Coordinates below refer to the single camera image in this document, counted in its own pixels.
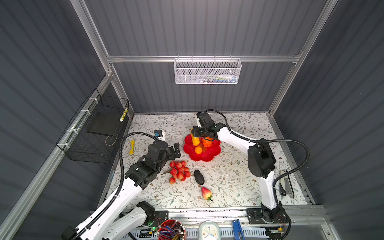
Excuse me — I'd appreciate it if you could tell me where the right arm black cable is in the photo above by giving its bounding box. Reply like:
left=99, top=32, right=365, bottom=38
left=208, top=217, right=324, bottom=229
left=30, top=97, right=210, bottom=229
left=202, top=108, right=310, bottom=205

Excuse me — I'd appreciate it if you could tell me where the black wire side basket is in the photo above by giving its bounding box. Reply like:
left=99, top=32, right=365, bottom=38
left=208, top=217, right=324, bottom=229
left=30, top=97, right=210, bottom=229
left=57, top=91, right=130, bottom=164

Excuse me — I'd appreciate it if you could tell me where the dark fake avocado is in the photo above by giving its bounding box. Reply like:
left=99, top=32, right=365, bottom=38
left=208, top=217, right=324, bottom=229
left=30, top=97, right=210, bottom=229
left=194, top=170, right=205, bottom=185

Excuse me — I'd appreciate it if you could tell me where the yellow marker on table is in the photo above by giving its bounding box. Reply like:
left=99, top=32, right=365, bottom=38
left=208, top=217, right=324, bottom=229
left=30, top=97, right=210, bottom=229
left=129, top=140, right=136, bottom=155

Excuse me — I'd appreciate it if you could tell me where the orange fake persimmon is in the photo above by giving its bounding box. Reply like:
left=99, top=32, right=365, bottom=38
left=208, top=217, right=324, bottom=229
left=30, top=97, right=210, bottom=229
left=202, top=137, right=214, bottom=148

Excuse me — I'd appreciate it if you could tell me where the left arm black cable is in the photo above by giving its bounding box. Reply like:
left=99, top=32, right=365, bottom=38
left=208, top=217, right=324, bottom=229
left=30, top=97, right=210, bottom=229
left=68, top=131, right=158, bottom=240

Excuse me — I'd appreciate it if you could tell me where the yellow marker in basket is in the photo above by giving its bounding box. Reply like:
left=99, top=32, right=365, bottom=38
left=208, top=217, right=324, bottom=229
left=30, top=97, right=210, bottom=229
left=120, top=108, right=128, bottom=122

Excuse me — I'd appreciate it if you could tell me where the white wire wall basket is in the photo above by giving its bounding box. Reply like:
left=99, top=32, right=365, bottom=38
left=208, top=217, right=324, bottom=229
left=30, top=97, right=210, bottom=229
left=173, top=58, right=242, bottom=85

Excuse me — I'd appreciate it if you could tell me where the red flower-shaped fruit bowl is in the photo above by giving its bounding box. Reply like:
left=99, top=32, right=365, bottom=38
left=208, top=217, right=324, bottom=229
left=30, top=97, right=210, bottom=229
left=183, top=134, right=222, bottom=162

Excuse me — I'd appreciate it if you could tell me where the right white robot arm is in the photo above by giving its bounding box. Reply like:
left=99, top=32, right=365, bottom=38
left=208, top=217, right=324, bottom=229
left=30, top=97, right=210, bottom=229
left=192, top=111, right=283, bottom=223

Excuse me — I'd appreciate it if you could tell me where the white alarm clock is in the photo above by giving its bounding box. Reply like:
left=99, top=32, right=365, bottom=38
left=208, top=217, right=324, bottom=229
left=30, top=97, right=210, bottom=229
left=198, top=222, right=221, bottom=240

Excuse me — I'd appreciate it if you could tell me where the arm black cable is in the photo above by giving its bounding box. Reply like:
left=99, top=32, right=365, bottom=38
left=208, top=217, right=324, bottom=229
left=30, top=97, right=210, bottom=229
left=68, top=131, right=158, bottom=240
left=202, top=108, right=310, bottom=205

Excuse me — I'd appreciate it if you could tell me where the small fake orange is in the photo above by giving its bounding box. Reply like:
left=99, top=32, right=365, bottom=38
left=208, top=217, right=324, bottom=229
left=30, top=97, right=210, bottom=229
left=194, top=146, right=203, bottom=155

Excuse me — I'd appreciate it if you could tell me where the black stapler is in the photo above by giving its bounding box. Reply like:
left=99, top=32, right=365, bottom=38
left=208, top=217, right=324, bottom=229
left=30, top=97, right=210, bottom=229
left=279, top=175, right=295, bottom=199

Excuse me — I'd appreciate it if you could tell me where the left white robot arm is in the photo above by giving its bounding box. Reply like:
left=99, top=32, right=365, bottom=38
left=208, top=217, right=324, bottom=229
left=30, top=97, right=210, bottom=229
left=62, top=140, right=181, bottom=240

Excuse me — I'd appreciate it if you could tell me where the yellow fake corn cob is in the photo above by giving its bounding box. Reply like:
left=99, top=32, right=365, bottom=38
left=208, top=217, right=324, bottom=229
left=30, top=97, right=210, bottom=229
left=191, top=129, right=200, bottom=146

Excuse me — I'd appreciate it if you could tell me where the red pencil cup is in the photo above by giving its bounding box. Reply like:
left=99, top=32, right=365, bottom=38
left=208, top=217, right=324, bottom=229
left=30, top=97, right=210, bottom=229
left=156, top=219, right=187, bottom=240

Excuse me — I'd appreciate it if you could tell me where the red fake grape bunch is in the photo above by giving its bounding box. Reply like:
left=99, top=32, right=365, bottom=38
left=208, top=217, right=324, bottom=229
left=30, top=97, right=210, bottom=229
left=161, top=160, right=192, bottom=185

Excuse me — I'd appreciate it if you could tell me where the red-yellow fake strawberry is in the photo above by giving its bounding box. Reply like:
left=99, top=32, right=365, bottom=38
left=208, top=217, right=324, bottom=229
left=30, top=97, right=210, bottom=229
left=201, top=187, right=212, bottom=201

